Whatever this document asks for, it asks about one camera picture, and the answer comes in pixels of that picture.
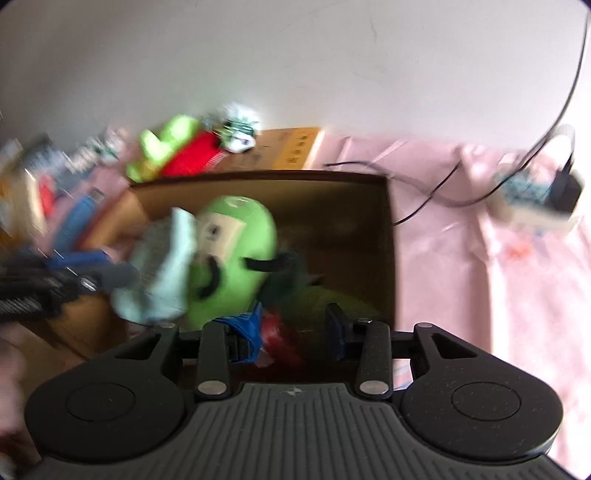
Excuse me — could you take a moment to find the black power adapter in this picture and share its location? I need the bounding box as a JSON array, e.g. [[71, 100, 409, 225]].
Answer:
[[548, 169, 583, 214]]

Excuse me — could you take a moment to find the green round face plush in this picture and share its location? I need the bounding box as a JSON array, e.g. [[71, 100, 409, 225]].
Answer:
[[185, 195, 277, 331]]

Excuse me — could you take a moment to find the person's left hand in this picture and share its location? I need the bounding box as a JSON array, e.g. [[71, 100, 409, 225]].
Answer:
[[1, 330, 28, 479]]

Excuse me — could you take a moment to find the brown cardboard shoe box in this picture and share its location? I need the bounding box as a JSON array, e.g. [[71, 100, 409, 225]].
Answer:
[[27, 169, 400, 361]]

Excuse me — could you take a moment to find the tan cardboard box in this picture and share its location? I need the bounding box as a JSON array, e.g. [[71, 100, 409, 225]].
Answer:
[[212, 127, 325, 173]]

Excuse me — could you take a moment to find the white power strip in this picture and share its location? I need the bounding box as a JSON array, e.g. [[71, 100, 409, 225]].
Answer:
[[486, 157, 580, 231]]

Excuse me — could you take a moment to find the green and red plush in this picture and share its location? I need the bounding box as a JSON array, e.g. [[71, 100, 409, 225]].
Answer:
[[126, 115, 225, 183]]

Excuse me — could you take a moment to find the pale mint cloth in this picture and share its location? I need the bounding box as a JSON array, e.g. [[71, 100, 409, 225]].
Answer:
[[110, 207, 197, 326]]

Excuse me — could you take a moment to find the red knitted toy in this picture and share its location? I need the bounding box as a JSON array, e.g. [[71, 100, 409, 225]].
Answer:
[[256, 311, 304, 368]]

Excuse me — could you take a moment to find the pink bed sheet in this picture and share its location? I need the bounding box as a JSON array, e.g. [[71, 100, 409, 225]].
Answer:
[[308, 131, 591, 471]]

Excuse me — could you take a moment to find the panda plush with leaves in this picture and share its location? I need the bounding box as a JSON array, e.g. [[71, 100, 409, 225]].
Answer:
[[202, 102, 262, 154]]

